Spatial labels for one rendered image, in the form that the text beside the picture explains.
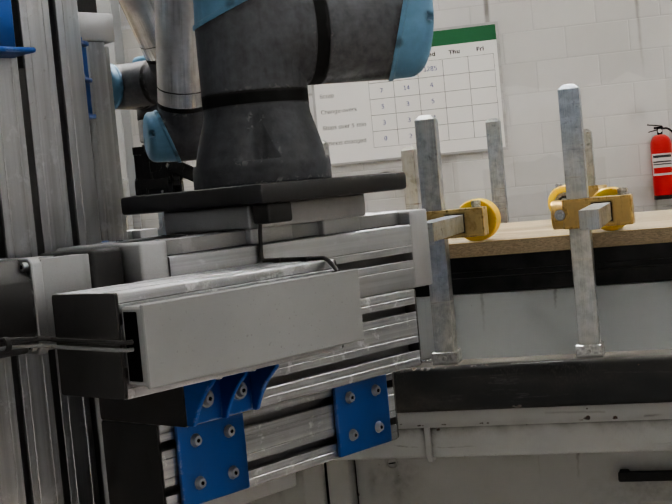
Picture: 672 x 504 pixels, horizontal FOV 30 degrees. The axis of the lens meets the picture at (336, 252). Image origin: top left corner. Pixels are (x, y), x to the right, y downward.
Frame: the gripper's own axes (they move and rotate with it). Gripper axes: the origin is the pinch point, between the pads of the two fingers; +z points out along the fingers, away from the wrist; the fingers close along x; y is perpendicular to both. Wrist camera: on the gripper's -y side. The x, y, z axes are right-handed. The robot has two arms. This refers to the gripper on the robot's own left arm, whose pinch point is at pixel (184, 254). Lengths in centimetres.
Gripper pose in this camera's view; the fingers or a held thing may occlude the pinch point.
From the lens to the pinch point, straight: 224.4
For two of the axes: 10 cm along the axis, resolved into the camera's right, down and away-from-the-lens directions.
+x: 0.7, 0.4, -10.0
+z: 0.9, 9.9, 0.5
